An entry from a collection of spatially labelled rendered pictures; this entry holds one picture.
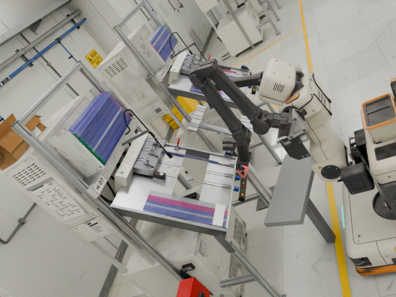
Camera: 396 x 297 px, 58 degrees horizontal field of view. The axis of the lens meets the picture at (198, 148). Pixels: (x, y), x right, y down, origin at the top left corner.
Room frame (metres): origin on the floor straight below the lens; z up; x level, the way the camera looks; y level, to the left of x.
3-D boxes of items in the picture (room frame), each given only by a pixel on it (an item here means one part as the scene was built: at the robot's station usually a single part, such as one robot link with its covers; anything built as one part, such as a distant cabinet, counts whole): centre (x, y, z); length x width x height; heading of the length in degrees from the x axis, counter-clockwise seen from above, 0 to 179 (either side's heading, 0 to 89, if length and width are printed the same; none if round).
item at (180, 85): (3.48, -0.37, 0.65); 1.01 x 0.73 x 1.29; 59
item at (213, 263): (2.33, 0.54, 0.31); 0.70 x 0.65 x 0.62; 149
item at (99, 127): (2.31, 0.41, 1.52); 0.51 x 0.13 x 0.27; 149
